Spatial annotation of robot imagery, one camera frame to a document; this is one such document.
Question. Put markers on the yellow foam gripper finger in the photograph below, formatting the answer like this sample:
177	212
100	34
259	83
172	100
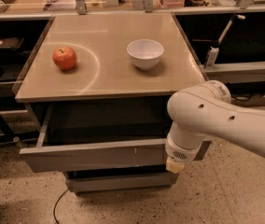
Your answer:
174	166

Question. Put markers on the grey top drawer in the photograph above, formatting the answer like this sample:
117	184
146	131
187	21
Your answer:
64	146

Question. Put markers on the grey drawer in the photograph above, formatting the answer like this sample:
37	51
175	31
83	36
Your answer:
64	146
116	182

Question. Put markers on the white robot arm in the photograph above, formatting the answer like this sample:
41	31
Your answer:
206	109

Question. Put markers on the grey bottom drawer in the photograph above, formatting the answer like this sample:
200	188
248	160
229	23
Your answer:
116	182

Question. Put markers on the grey drawer cabinet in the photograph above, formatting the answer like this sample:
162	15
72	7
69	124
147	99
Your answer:
105	88

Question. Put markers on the white bowl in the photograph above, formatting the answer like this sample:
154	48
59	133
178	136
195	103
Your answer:
145	53

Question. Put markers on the white tube with nozzle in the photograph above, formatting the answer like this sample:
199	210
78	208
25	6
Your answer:
212	53

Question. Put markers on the red apple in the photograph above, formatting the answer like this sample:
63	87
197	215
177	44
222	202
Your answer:
65	58

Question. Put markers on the black box on shelf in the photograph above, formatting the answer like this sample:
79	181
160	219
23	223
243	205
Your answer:
11	43

